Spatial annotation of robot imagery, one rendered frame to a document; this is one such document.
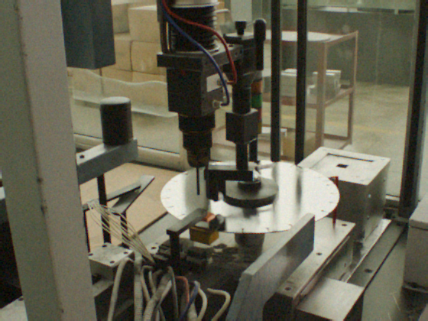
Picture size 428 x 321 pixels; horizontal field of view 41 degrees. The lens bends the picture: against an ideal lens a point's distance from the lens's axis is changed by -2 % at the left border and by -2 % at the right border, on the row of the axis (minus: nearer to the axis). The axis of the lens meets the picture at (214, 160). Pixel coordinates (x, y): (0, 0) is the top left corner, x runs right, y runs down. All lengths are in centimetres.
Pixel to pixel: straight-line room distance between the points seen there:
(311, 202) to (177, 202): 24
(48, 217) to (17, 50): 10
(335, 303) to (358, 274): 22
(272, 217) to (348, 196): 34
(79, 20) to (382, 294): 75
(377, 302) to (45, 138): 89
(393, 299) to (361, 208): 23
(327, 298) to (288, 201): 18
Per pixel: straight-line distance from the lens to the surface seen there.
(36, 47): 35
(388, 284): 121
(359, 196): 128
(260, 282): 76
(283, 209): 102
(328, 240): 113
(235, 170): 98
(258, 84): 132
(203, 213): 94
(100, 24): 88
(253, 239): 110
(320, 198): 106
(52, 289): 40
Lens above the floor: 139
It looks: 21 degrees down
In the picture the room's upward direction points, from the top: 2 degrees counter-clockwise
